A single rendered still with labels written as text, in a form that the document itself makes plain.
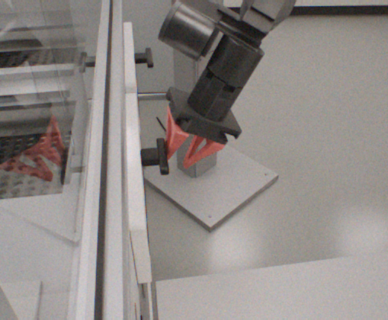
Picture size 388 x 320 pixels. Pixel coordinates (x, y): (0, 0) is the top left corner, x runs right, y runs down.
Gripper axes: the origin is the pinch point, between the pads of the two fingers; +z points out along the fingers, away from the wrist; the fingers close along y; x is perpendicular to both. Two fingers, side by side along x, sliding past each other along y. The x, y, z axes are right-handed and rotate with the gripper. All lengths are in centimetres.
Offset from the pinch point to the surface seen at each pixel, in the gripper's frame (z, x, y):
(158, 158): -1.5, 3.3, 4.0
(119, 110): -6.4, 3.0, 11.6
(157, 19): 27, -165, -32
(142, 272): 6.2, 16.4, 4.5
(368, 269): -1.3, 16.3, -27.9
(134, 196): -1.1, 11.8, 8.2
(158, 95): 68, -164, -51
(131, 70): -2.3, -19.9, 6.4
